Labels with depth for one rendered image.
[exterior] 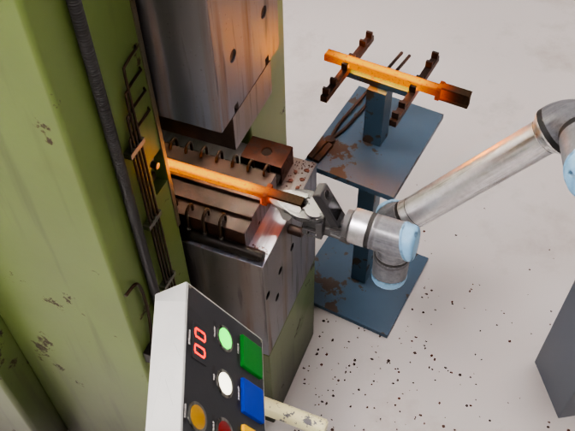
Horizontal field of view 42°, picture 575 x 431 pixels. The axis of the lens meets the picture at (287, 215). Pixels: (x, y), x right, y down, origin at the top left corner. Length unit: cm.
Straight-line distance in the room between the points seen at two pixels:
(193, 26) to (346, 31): 272
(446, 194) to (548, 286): 127
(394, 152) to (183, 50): 106
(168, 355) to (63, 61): 56
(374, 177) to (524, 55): 193
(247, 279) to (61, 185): 67
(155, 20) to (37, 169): 34
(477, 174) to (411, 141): 57
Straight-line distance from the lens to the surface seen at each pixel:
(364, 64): 219
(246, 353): 158
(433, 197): 188
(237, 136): 159
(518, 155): 177
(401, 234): 179
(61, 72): 124
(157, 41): 143
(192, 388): 140
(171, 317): 147
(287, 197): 185
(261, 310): 202
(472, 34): 410
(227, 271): 193
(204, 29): 135
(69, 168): 135
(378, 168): 227
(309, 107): 359
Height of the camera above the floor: 241
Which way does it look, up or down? 51 degrees down
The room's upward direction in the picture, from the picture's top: 2 degrees counter-clockwise
